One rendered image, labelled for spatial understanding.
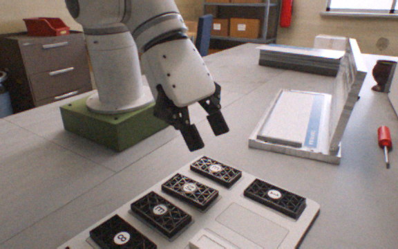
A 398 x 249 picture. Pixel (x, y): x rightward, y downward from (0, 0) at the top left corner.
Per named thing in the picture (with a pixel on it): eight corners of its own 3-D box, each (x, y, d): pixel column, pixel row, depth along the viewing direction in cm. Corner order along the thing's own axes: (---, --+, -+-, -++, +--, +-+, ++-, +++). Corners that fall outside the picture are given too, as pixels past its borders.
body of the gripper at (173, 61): (171, 45, 52) (197, 102, 52) (125, 54, 44) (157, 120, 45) (198, 24, 46) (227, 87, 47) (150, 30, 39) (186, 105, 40)
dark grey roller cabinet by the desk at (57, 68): (75, 106, 341) (59, 27, 303) (102, 115, 318) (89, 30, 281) (16, 128, 288) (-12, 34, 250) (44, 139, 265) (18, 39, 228)
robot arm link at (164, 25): (163, 37, 51) (170, 52, 52) (123, 43, 45) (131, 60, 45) (192, 11, 46) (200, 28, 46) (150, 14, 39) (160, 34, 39)
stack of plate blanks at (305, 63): (258, 63, 153) (259, 46, 149) (269, 59, 162) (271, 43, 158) (337, 77, 130) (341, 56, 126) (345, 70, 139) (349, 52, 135)
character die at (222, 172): (204, 160, 64) (204, 155, 63) (242, 176, 58) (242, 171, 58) (189, 169, 60) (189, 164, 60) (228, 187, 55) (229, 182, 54)
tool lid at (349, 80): (349, 38, 92) (355, 39, 92) (330, 93, 101) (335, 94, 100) (357, 70, 55) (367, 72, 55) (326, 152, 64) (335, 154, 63)
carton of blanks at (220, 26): (204, 34, 456) (204, 18, 446) (212, 32, 471) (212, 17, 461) (226, 36, 433) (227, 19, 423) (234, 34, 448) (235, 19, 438)
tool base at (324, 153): (278, 94, 108) (278, 84, 107) (338, 101, 101) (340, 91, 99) (247, 146, 71) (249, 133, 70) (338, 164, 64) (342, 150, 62)
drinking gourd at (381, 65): (379, 86, 117) (387, 58, 113) (397, 92, 110) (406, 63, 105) (362, 87, 115) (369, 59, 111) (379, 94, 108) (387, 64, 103)
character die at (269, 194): (256, 182, 56) (256, 177, 56) (305, 203, 51) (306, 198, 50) (242, 195, 53) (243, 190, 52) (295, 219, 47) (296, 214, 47)
